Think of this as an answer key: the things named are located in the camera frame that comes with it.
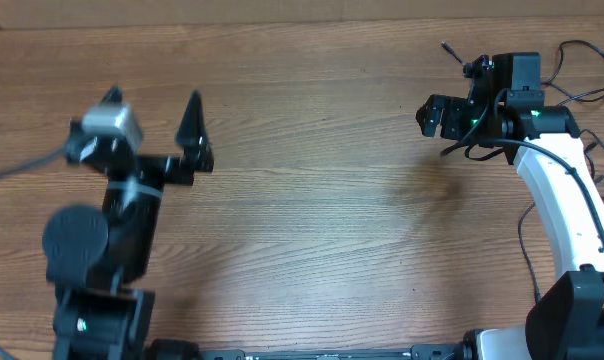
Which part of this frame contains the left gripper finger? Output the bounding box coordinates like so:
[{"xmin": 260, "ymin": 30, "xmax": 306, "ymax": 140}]
[
  {"xmin": 175, "ymin": 91, "xmax": 214, "ymax": 173},
  {"xmin": 101, "ymin": 85, "xmax": 123, "ymax": 105}
]

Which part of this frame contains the thick black USB cable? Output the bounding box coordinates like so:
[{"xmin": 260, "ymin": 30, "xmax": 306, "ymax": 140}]
[{"xmin": 440, "ymin": 39, "xmax": 604, "ymax": 201}]

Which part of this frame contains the thin black multi-head cable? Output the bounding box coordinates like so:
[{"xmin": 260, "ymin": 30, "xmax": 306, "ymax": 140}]
[{"xmin": 516, "ymin": 199, "xmax": 543, "ymax": 306}]

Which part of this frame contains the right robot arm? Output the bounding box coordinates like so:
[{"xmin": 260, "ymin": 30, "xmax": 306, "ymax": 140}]
[{"xmin": 408, "ymin": 52, "xmax": 604, "ymax": 359}]

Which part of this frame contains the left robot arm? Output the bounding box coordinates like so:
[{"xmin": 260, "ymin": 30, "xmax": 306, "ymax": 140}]
[{"xmin": 42, "ymin": 87, "xmax": 214, "ymax": 360}]

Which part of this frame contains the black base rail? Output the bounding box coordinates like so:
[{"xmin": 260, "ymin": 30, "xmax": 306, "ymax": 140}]
[{"xmin": 146, "ymin": 339, "xmax": 478, "ymax": 360}]

